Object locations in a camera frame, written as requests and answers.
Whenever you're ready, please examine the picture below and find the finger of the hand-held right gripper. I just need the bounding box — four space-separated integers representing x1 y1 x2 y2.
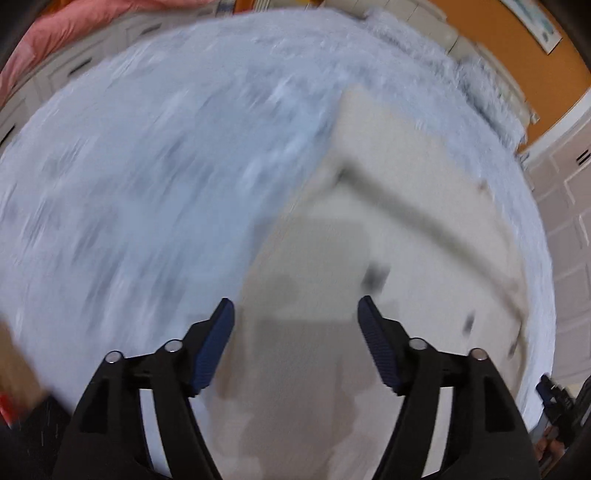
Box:
536 375 575 432

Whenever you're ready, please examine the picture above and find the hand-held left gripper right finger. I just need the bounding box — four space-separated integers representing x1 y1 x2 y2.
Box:
357 295 541 480

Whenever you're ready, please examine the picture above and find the light blue fluffy blanket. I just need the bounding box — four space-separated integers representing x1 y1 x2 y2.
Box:
0 8 558 480

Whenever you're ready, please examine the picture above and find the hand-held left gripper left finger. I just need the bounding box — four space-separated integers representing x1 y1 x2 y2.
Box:
57 298 236 480

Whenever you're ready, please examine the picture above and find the framed wall picture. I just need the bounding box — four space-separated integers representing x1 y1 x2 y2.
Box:
501 0 563 55

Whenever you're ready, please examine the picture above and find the cream white small garment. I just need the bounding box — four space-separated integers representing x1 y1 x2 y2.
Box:
210 88 529 480

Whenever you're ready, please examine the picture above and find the pink bedding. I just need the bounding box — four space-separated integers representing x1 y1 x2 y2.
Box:
0 0 218 109

